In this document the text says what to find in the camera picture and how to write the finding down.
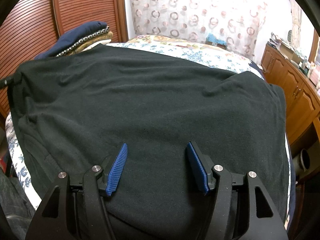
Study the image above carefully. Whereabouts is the black printed t-shirt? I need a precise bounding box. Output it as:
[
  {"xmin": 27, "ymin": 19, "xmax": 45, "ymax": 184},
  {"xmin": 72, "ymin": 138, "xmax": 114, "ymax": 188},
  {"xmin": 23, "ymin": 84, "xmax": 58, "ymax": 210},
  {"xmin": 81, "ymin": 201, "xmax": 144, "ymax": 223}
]
[{"xmin": 7, "ymin": 43, "xmax": 292, "ymax": 240}]

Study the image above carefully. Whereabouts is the navy folded blanket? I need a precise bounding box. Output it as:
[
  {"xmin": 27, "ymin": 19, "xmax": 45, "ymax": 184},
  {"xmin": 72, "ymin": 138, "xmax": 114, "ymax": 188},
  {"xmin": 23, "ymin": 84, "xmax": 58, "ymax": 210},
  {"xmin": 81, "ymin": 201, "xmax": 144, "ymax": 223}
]
[{"xmin": 34, "ymin": 21, "xmax": 108, "ymax": 60}]

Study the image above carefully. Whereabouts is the brown louvered wardrobe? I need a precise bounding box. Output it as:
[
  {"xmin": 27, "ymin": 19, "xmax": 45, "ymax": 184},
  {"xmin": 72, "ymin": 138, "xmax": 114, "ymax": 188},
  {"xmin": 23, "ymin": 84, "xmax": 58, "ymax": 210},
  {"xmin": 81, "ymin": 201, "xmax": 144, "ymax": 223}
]
[{"xmin": 0, "ymin": 0, "xmax": 129, "ymax": 120}]

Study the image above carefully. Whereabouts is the beaded cushion mat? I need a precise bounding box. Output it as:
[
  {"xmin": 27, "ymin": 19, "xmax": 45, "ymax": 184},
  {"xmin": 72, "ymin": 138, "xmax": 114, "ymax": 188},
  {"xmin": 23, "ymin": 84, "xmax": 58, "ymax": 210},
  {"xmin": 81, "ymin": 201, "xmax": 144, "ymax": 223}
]
[{"xmin": 56, "ymin": 26, "xmax": 113, "ymax": 57}]

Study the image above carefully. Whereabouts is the blue floral white cloth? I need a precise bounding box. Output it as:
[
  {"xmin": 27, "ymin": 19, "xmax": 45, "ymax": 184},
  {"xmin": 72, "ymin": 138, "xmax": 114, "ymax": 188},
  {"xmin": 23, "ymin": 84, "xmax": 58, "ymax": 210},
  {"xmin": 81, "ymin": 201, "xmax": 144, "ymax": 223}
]
[{"xmin": 4, "ymin": 42, "xmax": 292, "ymax": 230}]

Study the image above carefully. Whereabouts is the wooden sideboard cabinet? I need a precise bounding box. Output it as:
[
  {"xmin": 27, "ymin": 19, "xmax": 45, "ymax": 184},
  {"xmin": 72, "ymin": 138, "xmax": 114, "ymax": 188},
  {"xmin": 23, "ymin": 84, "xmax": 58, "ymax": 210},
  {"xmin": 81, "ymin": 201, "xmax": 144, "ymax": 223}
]
[{"xmin": 261, "ymin": 44, "xmax": 319, "ymax": 145}]

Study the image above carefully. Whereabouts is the blue item on box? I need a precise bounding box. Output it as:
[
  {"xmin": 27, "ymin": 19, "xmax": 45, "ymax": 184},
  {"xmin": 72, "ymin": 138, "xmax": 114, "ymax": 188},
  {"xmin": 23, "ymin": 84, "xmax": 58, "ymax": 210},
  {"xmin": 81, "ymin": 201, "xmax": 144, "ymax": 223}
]
[{"xmin": 206, "ymin": 34, "xmax": 227, "ymax": 50}]

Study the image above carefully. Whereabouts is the pink floral bedspread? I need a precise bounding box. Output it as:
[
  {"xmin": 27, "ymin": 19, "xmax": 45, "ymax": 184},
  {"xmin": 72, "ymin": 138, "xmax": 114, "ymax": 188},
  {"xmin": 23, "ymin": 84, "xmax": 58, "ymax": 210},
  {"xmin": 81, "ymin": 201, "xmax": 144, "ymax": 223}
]
[{"xmin": 126, "ymin": 35, "xmax": 227, "ymax": 52}]

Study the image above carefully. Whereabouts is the cardboard box on sideboard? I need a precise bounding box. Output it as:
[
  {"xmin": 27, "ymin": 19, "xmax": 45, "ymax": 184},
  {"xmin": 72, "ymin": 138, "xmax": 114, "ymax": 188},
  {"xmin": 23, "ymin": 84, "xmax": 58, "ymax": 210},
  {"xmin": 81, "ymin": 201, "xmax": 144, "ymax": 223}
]
[{"xmin": 278, "ymin": 42, "xmax": 303, "ymax": 64}]

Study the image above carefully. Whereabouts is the pink circle patterned curtain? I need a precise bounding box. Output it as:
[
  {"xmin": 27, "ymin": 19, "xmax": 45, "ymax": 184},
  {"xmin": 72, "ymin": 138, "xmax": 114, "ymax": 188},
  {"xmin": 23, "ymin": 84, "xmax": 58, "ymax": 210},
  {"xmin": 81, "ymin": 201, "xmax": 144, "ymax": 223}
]
[{"xmin": 128, "ymin": 0, "xmax": 293, "ymax": 61}]

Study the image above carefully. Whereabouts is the beige side window curtain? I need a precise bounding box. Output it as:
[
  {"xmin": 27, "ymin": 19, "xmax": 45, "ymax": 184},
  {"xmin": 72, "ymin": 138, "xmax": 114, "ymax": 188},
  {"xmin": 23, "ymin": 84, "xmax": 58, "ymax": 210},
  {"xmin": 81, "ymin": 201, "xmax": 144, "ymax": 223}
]
[{"xmin": 290, "ymin": 0, "xmax": 303, "ymax": 49}]

